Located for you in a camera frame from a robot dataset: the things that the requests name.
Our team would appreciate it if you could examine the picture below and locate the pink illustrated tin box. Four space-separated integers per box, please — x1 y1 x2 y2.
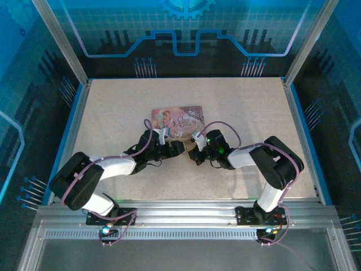
151 106 204 141

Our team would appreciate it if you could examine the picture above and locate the aluminium frame post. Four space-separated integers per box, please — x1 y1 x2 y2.
284 0 341 87
31 0 90 87

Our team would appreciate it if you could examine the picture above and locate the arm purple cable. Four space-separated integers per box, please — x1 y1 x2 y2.
197 120 305 246
60 118 163 247

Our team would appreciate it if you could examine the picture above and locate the aluminium front beam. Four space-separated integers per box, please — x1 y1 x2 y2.
36 199 339 229

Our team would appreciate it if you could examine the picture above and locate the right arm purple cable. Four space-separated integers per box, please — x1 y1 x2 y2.
197 120 305 246

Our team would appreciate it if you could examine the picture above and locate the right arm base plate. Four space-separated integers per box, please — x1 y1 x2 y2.
235 206 288 226

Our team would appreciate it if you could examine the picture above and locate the aluminium side rail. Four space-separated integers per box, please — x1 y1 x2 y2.
281 77 328 206
46 78 93 206

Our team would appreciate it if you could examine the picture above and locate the slotted cable duct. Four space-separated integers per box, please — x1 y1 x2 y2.
45 229 331 241

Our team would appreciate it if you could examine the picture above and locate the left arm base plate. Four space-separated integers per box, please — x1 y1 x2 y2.
86 208 138 226

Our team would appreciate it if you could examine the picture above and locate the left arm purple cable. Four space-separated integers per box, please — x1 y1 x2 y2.
60 118 163 247

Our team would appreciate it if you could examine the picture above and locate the black connector with LED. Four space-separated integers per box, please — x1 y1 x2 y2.
98 225 119 238
256 227 279 241

